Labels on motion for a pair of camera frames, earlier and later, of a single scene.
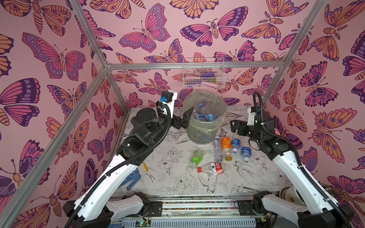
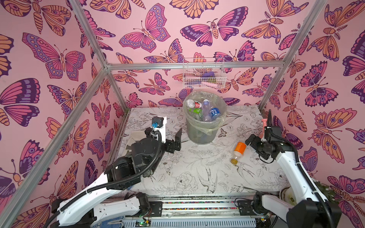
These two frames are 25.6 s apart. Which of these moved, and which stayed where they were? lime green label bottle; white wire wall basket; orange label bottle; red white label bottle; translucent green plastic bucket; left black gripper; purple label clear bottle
Moved: purple label clear bottle; lime green label bottle; orange label bottle; red white label bottle; left black gripper
Stayed: white wire wall basket; translucent green plastic bucket
